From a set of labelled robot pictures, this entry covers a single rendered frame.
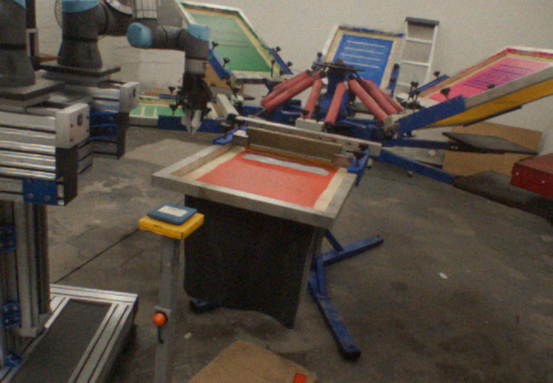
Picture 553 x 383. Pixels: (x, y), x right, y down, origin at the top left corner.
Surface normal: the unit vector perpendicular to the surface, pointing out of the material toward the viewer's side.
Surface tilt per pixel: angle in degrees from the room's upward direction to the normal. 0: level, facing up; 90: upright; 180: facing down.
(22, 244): 90
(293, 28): 90
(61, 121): 90
